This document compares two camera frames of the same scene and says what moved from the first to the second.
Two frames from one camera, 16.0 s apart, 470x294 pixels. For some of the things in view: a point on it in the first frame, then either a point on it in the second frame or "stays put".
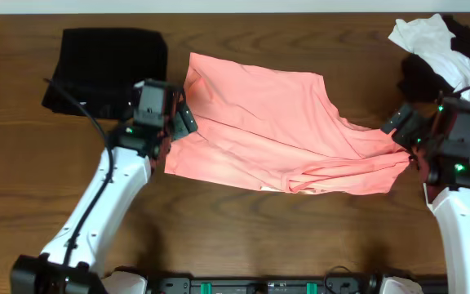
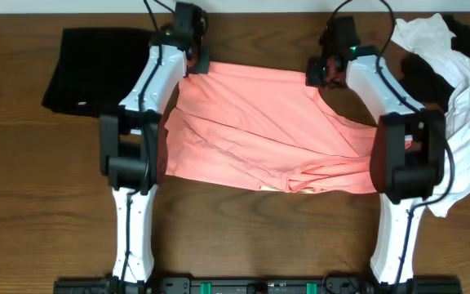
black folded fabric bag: x=104 y=68 stays put
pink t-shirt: x=263 y=126 stays put
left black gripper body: x=180 y=129 -> x=200 y=61
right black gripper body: x=413 y=132 -> x=320 y=74
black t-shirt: x=422 y=84 stays put
